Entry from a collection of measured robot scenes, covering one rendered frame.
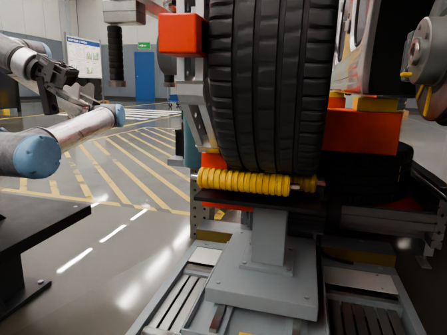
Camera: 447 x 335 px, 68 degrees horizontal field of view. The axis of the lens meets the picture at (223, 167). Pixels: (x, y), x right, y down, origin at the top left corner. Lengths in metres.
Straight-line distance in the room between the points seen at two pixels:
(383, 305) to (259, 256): 0.47
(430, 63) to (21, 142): 1.15
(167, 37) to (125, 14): 0.25
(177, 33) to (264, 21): 0.16
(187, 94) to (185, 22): 0.16
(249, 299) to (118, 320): 0.49
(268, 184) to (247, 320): 0.38
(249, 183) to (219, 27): 0.39
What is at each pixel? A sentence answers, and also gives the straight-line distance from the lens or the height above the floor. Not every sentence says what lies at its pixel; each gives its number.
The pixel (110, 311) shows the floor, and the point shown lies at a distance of 1.29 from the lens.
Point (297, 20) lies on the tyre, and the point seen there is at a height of 0.87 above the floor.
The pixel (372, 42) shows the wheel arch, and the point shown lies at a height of 0.92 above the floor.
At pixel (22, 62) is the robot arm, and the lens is 1.16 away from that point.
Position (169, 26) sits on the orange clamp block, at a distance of 0.66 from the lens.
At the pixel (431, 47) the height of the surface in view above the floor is 0.85.
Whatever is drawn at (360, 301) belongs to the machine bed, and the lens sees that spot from 1.29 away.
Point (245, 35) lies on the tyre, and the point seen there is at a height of 0.85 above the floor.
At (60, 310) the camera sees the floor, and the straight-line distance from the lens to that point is 1.35.
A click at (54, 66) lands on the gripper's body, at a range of 1.12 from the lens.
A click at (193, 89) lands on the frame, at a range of 0.73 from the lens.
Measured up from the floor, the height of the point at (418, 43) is 0.86.
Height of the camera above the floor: 0.76
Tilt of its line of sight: 14 degrees down
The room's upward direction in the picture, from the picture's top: 2 degrees clockwise
